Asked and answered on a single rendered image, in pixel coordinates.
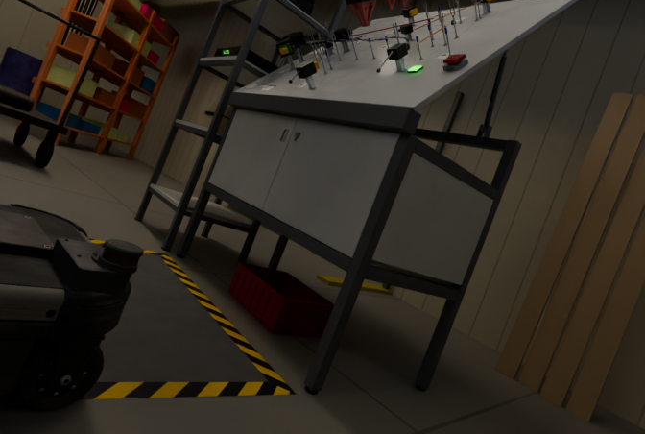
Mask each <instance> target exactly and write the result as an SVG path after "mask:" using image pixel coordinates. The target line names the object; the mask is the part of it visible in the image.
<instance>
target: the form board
mask: <svg viewBox="0 0 645 434"><path fill-rule="evenodd" d="M576 1H578V0H513V1H506V2H499V3H491V4H490V10H491V11H492V12H491V13H488V14H486V15H481V14H483V5H479V10H480V17H482V18H481V19H480V20H478V21H475V20H476V12H475V6H471V7H467V8H466V7H465V9H464V8H460V14H461V17H466V18H465V19H463V20H462V22H464V23H462V24H459V23H460V21H456V24H455V25H456V31H457V36H458V37H459V38H456V39H454V38H455V30H454V25H451V21H452V20H453V17H452V15H454V13H452V15H451V14H450V12H449V13H443V16H445V17H444V18H443V20H444V22H443V26H444V25H445V26H447V27H446V28H447V36H448V41H449V47H450V53H454V54H452V55H458V54H466V57H465V58H464V60H468V64H467V65H466V66H464V67H463V68H461V69H460V70H458V71H443V66H444V65H446V63H443V60H445V59H447V58H448V57H447V58H445V59H435V58H436V57H437V56H439V55H441V54H443V53H449V51H448V45H446V46H444V38H443V32H442V25H441V22H440V20H437V19H439V17H438V16H436V15H438V14H436V13H438V11H436V12H428V18H429V19H430V17H432V18H434V19H431V20H430V21H431V22H432V21H434V20H436V21H434V22H432V23H431V28H432V34H433V39H435V40H433V45H435V46H434V47H431V46H432V43H431V37H428V36H430V33H429V30H428V27H427V26H428V24H427V23H428V21H427V20H426V21H421V20H424V19H427V16H426V12H423V13H418V14H417V15H415V16H414V21H415V22H417V21H421V22H418V23H415V25H417V26H416V27H414V28H413V31H412V32H411V36H412V39H416V36H417V37H418V42H420V41H422V40H423V39H425V38H427V37H428V38H427V39H425V40H424V41H423V42H421V43H420V44H419V49H420V53H421V57H422V58H423V60H419V59H420V55H419V50H418V45H416V44H417V40H415V41H412V42H410V49H409V50H408V55H406V56H404V57H403V58H404V59H405V61H404V65H405V69H410V68H412V67H413V66H423V68H422V69H421V70H419V72H417V73H407V71H408V70H407V71H406V72H395V71H396V70H397V67H396V63H395V60H389V59H387V61H386V62H385V63H384V65H383V66H382V68H381V71H380V73H377V72H376V70H377V69H378V68H380V66H381V65H382V64H383V62H384V61H385V59H386V58H387V57H388V53H387V49H388V47H387V48H385V49H378V48H380V47H381V46H383V45H387V42H386V40H385V39H384V40H379V41H371V47H372V51H373V54H374V56H375V57H376V59H374V60H373V55H372V51H371V48H370V43H369V42H368V41H363V40H362V41H361V42H359V43H353V44H354V47H355V51H356V54H357V58H358V59H359V60H356V56H355V53H354V49H353V46H352V42H348V43H347V45H348V48H349V50H352V51H350V52H348V53H345V54H342V53H343V52H344V48H343V45H342V42H336V45H337V48H338V51H339V55H340V58H341V59H342V60H341V61H339V56H338V53H337V50H336V46H335V43H334V42H332V43H333V48H335V49H333V50H332V51H333V53H336V54H334V55H332V56H330V57H329V59H330V60H331V62H330V65H331V68H333V69H332V70H330V65H329V62H328V59H327V58H324V57H325V56H326V54H324V55H323V51H325V49H323V50H322V54H321V56H322V61H323V64H324V68H325V71H326V72H327V73H328V74H327V75H324V73H325V72H324V69H323V64H322V61H321V58H320V56H319V55H317V54H316V57H317V60H318V64H319V67H320V68H319V69H318V70H317V73H315V74H313V75H312V78H313V81H314V84H315V86H317V88H316V89H314V90H313V89H307V88H309V87H308V84H307V85H306V86H304V87H296V86H298V85H300V84H302V83H307V82H306V79H300V78H299V76H298V75H296V74H297V70H293V71H290V72H289V70H291V67H290V64H289V63H288V64H286V65H284V66H282V67H280V68H278V69H277V70H275V71H273V72H271V73H270V74H268V75H266V76H264V77H262V78H260V79H258V80H256V81H254V82H252V83H250V84H247V85H245V86H243V87H241V88H239V89H237V90H235V91H234V92H241V93H251V94H263V95H274V96H285V97H296V98H307V99H318V100H329V101H340V102H351V103H362V104H374V105H384V106H396V107H406V108H412V109H414V110H415V111H418V110H419V109H421V108H423V107H424V106H426V105H427V104H429V103H430V102H432V101H433V100H434V99H436V98H437V97H439V96H440V95H442V94H443V93H445V91H446V90H448V89H449V88H451V87H452V86H454V85H455V84H457V83H459V82H460V81H461V80H463V79H464V78H466V77H467V76H469V75H470V74H472V73H473V72H474V71H476V70H477V69H479V68H480V67H482V66H483V65H485V64H486V63H488V62H489V61H490V60H492V59H494V58H495V57H497V56H498V55H500V54H501V53H503V52H504V51H505V50H507V49H508V48H510V47H511V46H513V45H514V44H516V43H517V42H518V41H520V40H521V39H522V38H524V37H525V36H527V35H528V34H530V33H531V32H532V31H534V30H535V29H537V28H538V27H540V26H541V25H543V24H544V23H546V22H547V21H548V20H550V19H551V18H553V17H554V16H556V15H557V14H559V13H560V12H562V11H563V10H565V9H566V8H568V7H569V6H571V5H572V4H574V3H575V2H576ZM461 9H463V10H461ZM454 10H456V11H455V15H454V19H457V18H460V17H459V12H457V10H458V8H457V9H454ZM448 14H449V15H448ZM446 15H447V16H446ZM433 16H435V17H433ZM395 22H396V25H397V26H399V25H403V24H408V23H409V21H408V18H404V17H403V15H402V16H396V17H388V18H381V19H374V20H373V21H371V22H370V25H369V26H367V27H363V26H361V27H359V28H357V29H355V30H353V31H352V32H353V35H359V34H363V35H359V36H362V37H360V39H361V38H362V39H369V38H370V40H375V39H380V38H385V36H386V37H392V36H395V34H394V32H392V33H391V34H385V33H387V32H388V31H392V30H393V29H394V28H391V27H393V24H394V26H395ZM425 24H427V25H425ZM423 25H425V26H423ZM420 26H423V27H420ZM418 27H420V28H418ZM386 28H391V29H386ZM415 28H418V29H416V30H415ZM381 29H386V30H381ZM397 29H400V26H399V27H397ZM439 29H441V30H440V31H438V32H437V33H435V32H436V31H437V30H439ZM377 30H381V31H377ZM372 31H377V32H372ZM369 32H372V33H369ZM364 33H368V34H364ZM434 33H435V34H434ZM356 37H358V36H353V38H356ZM318 53H321V51H320V52H318ZM284 69H289V70H287V71H285V72H283V73H278V72H280V71H282V70H284ZM295 75H296V77H295V78H294V79H293V77H294V76H295ZM292 79H293V80H292ZM289 80H292V83H291V84H290V83H289ZM254 83H256V84H259V85H257V86H255V87H253V88H245V87H247V86H249V85H251V84H254ZM266 83H272V84H271V85H277V86H276V87H274V88H272V89H270V90H268V91H265V90H261V89H262V88H264V87H260V86H261V85H263V84H266Z"/></svg>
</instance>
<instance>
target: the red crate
mask: <svg viewBox="0 0 645 434"><path fill-rule="evenodd" d="M237 265H238V266H237V269H236V272H235V274H234V277H233V279H232V282H231V284H230V286H229V288H228V292H229V293H230V294H231V296H232V297H234V298H235V299H236V300H237V301H238V302H239V303H240V304H241V305H242V306H244V307H245V308H246V309H247V310H248V311H249V312H250V313H251V314H252V316H253V317H254V318H255V319H256V320H257V321H258V322H259V323H260V324H261V325H263V326H264V327H266V328H267V329H268V330H269V331H270V332H271V333H274V334H285V335H297V336H307V337H319V338H322V336H323V332H324V329H325V327H326V324H327V322H328V319H329V317H330V314H331V311H332V309H333V306H334V304H333V303H332V302H330V301H329V300H327V299H326V298H324V297H323V296H321V295H320V294H318V293H317V292H316V291H314V290H313V289H311V288H310V287H308V286H307V285H305V284H304V283H302V282H301V281H300V280H298V279H297V278H295V277H293V276H292V275H290V274H289V273H287V272H282V271H278V270H274V269H269V268H265V267H260V266H255V265H250V264H247V263H242V262H237Z"/></svg>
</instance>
